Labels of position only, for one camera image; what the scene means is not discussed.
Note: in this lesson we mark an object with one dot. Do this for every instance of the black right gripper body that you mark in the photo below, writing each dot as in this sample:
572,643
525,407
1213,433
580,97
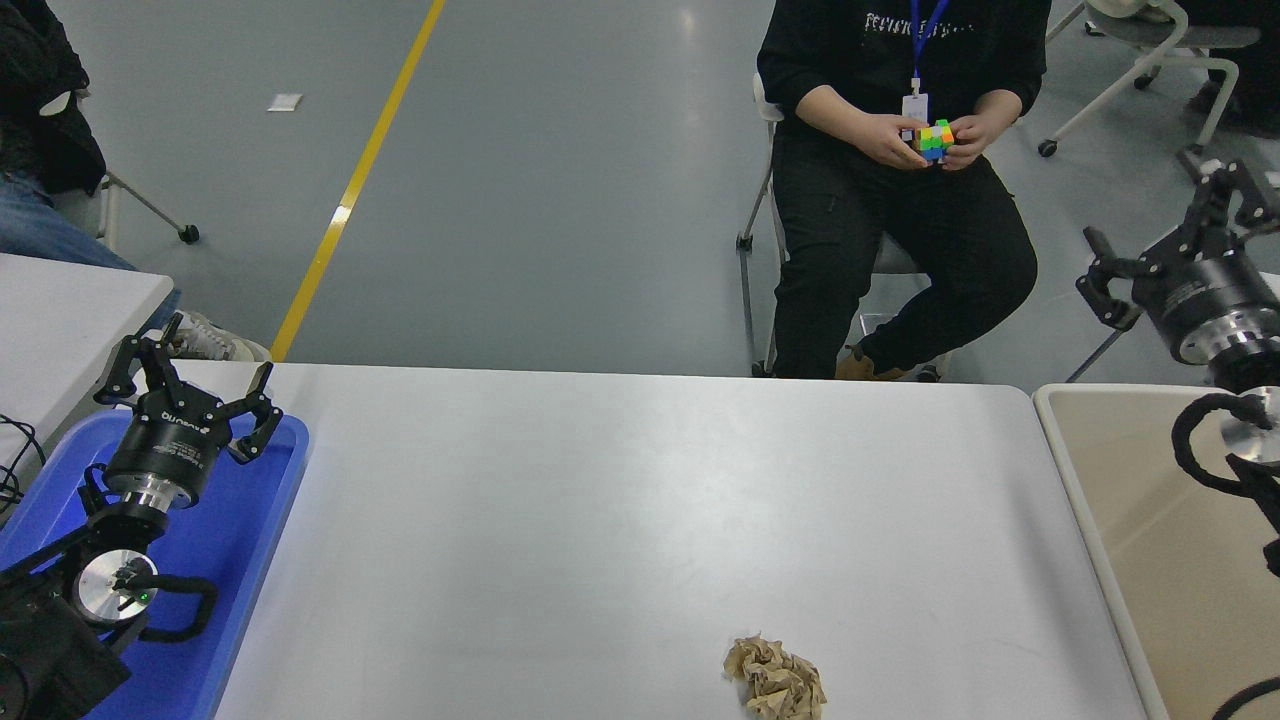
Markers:
1210,285

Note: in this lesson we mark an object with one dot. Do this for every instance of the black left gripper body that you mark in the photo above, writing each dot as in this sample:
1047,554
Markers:
170,445

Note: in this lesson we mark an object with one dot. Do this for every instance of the colourful puzzle cube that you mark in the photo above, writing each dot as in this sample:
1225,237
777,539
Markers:
935,140

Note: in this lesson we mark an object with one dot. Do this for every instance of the tan paper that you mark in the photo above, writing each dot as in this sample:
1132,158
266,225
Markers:
775,680

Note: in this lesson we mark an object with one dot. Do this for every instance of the person's left forearm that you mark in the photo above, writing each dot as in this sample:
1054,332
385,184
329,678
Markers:
1000,105

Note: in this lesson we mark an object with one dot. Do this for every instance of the person's right forearm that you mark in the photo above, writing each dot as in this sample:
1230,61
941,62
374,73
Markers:
830,108

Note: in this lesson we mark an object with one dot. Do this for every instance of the person's left hand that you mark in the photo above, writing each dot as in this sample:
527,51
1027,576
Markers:
972,138

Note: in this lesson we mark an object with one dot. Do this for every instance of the person's right hand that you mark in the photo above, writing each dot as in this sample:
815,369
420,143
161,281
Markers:
890,140

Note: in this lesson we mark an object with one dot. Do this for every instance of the white round table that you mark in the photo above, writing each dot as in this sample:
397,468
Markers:
1183,368

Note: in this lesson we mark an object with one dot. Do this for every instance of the white rectangular side table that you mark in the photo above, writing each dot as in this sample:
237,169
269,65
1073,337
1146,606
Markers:
60,330

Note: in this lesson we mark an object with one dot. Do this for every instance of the person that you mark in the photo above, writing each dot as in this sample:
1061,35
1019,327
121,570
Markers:
30,230
1255,100
900,230

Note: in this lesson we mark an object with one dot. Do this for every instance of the blue plastic tray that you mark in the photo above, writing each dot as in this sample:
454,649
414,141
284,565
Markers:
240,560

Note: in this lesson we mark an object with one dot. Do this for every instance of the white grey wheeled chair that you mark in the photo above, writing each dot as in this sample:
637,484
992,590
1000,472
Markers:
895,258
108,210
1170,35

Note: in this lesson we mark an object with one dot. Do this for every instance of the silver floor outlet plate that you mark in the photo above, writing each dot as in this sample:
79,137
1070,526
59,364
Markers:
870,325

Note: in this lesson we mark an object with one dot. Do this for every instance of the large pale plastic bin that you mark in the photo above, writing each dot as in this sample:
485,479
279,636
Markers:
1130,520

